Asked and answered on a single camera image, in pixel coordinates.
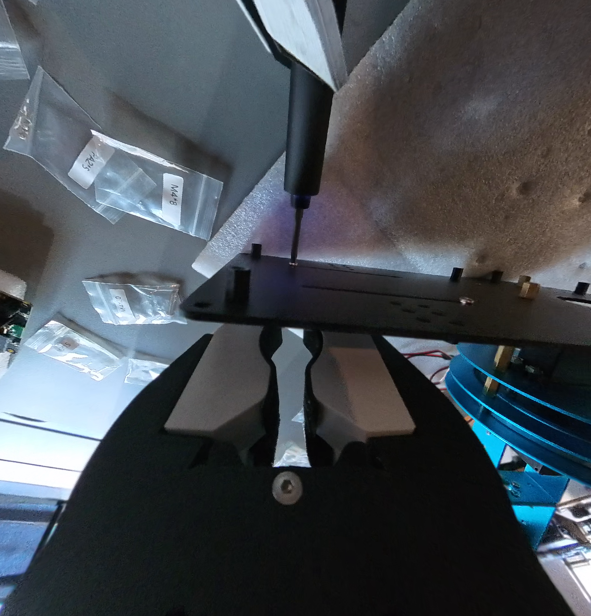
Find blue toy robot arm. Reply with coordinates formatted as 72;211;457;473
445;342;591;554

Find bag with electronics parts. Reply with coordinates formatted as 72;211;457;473
0;262;34;388

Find dark grey desk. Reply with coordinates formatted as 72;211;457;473
0;0;407;415

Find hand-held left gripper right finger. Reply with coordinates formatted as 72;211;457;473
303;329;416;466

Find group of clear screw bags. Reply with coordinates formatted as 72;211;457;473
0;0;224;386

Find black metal base plate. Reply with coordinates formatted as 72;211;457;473
180;243;591;358

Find white foam sheet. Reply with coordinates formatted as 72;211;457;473
192;0;591;313

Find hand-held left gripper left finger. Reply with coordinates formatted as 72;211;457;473
165;326;283;466

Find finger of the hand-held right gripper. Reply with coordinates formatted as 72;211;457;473
235;0;279;56
252;0;347;92

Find black framed window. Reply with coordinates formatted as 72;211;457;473
0;409;133;616

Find red servo wires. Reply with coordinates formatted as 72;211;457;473
403;350;459;387

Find black electric screwdriver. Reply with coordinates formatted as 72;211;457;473
282;62;335;266

